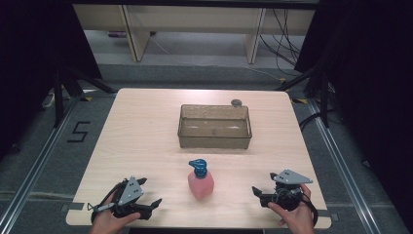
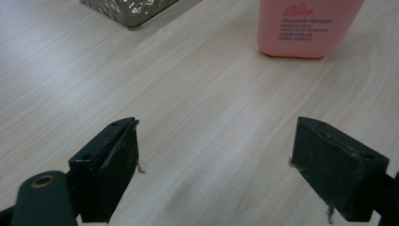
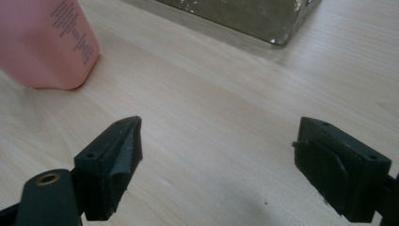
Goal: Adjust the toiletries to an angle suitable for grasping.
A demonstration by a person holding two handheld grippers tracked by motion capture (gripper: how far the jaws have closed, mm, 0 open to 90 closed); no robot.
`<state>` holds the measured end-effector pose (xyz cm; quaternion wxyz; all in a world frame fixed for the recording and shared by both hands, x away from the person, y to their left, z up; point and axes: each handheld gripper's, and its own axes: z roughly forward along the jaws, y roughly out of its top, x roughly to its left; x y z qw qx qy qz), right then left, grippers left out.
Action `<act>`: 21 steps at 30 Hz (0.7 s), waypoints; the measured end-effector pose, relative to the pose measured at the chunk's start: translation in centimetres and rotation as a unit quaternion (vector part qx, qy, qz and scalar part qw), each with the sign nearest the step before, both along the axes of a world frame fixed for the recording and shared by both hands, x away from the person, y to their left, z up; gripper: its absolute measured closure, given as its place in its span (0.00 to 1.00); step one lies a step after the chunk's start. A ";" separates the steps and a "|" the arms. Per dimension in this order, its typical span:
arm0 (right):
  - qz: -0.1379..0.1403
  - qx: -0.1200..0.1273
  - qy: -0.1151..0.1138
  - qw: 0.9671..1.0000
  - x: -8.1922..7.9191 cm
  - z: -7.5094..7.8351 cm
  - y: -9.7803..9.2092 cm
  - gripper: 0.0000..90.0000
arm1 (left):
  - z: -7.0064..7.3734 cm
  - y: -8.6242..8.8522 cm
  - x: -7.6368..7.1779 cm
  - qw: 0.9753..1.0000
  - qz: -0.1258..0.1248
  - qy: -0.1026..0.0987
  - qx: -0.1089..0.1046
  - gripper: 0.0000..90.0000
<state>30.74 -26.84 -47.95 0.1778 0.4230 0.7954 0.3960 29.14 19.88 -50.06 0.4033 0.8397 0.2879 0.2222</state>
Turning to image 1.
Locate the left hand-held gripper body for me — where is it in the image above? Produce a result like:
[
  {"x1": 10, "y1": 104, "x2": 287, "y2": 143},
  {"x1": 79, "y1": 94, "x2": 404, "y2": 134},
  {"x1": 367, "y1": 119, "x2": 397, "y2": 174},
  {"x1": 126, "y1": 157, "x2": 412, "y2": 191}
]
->
[{"x1": 93, "y1": 175, "x2": 154, "y2": 220}]

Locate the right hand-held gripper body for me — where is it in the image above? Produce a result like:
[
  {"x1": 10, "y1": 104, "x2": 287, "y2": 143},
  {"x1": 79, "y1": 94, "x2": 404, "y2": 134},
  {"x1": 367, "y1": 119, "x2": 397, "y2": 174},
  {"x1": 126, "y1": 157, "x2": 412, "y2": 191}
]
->
[{"x1": 260, "y1": 168, "x2": 314, "y2": 213}]

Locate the pink bottle with blue pump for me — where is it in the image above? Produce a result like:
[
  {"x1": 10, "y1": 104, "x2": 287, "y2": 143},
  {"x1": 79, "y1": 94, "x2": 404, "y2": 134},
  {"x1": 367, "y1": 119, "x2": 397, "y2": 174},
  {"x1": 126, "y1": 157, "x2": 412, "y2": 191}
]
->
[{"x1": 187, "y1": 158, "x2": 215, "y2": 201}]

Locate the clear brown plastic bin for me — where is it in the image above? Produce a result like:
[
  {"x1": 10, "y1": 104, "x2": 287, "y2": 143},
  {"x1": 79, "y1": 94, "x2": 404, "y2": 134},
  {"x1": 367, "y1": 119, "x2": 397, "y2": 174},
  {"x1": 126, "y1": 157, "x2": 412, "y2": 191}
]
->
[{"x1": 176, "y1": 103, "x2": 253, "y2": 150}]

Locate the person's right hand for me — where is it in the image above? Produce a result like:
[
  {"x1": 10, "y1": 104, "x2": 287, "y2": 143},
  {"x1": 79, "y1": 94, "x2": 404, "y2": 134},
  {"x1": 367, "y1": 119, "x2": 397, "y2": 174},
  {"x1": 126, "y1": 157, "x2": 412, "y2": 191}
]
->
[{"x1": 267, "y1": 183, "x2": 317, "y2": 234}]

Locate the person's left hand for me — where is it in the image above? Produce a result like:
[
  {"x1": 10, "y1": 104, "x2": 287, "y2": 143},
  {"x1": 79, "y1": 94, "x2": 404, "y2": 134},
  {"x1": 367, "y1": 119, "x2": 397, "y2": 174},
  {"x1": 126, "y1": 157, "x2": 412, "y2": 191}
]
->
[{"x1": 89, "y1": 192, "x2": 141, "y2": 234}]

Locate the black metal stand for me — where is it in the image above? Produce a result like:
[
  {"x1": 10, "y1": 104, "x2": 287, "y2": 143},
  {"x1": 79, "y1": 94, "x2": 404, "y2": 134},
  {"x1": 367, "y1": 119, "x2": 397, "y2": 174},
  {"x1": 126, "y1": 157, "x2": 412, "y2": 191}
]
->
[
  {"x1": 52, "y1": 63, "x2": 117, "y2": 129},
  {"x1": 275, "y1": 62, "x2": 331, "y2": 129}
]

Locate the dark curtain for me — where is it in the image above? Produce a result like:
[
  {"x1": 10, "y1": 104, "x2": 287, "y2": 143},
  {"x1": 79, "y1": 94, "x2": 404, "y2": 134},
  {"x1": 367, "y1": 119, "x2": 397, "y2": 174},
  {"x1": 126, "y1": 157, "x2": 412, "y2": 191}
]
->
[
  {"x1": 0, "y1": 0, "x2": 103, "y2": 160},
  {"x1": 292, "y1": 0, "x2": 413, "y2": 228}
]

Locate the light wooden furniture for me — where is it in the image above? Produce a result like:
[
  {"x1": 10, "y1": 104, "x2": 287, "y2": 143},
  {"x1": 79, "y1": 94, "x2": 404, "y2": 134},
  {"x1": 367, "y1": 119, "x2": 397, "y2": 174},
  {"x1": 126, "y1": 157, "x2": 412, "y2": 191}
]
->
[{"x1": 72, "y1": 3, "x2": 317, "y2": 65}]

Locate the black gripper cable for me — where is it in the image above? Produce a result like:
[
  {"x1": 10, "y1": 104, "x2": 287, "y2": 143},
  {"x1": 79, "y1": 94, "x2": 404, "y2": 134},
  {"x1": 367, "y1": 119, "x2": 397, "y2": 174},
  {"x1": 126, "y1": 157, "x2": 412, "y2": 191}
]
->
[
  {"x1": 87, "y1": 180, "x2": 129, "y2": 225},
  {"x1": 300, "y1": 192, "x2": 319, "y2": 227}
]

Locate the aluminium floor rail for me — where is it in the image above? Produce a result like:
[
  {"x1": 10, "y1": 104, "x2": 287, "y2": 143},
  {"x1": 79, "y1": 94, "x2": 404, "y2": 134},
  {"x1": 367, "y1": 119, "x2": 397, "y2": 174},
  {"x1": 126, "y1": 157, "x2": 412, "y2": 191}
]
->
[
  {"x1": 0, "y1": 95, "x2": 82, "y2": 234},
  {"x1": 305, "y1": 97, "x2": 382, "y2": 234}
]

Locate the black floor cable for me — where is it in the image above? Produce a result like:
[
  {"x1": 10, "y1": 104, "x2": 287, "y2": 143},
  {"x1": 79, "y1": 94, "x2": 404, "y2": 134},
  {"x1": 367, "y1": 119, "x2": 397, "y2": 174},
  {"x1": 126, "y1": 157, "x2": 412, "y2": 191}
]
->
[{"x1": 298, "y1": 108, "x2": 346, "y2": 132}]

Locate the white floor cable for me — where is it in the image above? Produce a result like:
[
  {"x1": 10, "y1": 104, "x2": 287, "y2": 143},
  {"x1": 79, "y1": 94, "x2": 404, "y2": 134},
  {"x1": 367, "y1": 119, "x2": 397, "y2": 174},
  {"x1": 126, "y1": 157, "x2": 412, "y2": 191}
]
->
[{"x1": 242, "y1": 64, "x2": 286, "y2": 82}]

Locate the bundle of black cables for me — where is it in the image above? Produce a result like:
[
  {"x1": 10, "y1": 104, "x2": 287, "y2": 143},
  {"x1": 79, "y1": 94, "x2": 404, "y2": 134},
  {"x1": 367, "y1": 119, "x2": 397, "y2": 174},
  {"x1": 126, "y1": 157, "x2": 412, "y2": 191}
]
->
[{"x1": 258, "y1": 8, "x2": 304, "y2": 78}]

